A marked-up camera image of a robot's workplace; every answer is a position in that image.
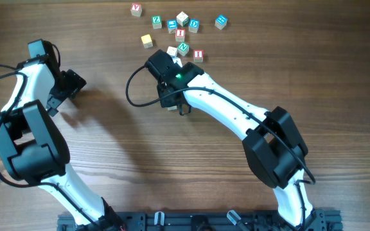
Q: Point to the plain top green-side block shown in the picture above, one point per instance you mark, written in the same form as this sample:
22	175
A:
182	19

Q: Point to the green Z letter block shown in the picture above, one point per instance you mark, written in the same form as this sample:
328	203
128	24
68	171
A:
156	22

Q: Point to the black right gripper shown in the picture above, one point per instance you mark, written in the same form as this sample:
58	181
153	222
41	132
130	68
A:
161	90

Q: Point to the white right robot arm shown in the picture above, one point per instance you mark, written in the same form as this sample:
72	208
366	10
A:
273	146

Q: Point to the blue D letter block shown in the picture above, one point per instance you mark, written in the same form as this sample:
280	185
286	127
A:
193	25

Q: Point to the red i block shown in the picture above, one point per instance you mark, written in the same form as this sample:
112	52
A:
198	55
179	35

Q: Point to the blue L letter block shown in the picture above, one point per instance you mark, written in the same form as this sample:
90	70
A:
171	25

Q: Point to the white block green J side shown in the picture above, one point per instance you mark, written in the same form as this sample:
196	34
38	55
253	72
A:
172	108

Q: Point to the yellow top block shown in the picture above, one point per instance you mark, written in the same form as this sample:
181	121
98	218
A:
147	41

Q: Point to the white block blue side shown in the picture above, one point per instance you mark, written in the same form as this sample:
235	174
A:
172	51

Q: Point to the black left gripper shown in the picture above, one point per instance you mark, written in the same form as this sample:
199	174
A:
76	83

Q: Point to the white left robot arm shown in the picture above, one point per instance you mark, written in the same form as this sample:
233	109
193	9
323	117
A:
33	152

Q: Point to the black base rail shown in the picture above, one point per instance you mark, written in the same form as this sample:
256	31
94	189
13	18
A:
319	220

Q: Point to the upper red I block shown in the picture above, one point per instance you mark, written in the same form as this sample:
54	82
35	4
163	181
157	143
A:
179	35

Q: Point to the red Y letter block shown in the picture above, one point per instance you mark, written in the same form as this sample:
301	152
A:
136	9

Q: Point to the blue lone letter block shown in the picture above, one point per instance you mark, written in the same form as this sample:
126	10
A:
221	22

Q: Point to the lower red I block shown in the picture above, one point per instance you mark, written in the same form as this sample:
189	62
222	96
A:
198	55

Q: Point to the green N letter block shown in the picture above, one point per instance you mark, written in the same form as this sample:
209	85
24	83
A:
183	48

